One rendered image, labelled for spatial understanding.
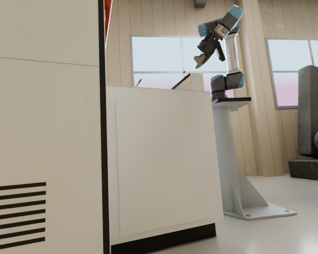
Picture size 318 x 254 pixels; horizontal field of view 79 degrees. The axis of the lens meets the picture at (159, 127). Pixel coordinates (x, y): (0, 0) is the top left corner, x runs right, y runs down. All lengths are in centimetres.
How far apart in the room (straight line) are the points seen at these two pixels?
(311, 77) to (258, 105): 88
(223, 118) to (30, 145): 126
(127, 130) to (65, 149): 34
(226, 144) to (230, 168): 18
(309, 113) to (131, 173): 317
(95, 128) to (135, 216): 47
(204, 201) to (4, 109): 96
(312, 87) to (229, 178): 262
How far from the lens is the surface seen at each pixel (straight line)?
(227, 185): 156
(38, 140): 75
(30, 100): 78
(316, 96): 387
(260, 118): 354
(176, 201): 105
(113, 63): 344
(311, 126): 366
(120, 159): 94
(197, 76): 128
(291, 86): 436
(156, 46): 359
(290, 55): 461
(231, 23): 120
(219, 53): 121
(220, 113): 157
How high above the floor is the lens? 47
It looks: 8 degrees up
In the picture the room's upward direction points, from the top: 4 degrees counter-clockwise
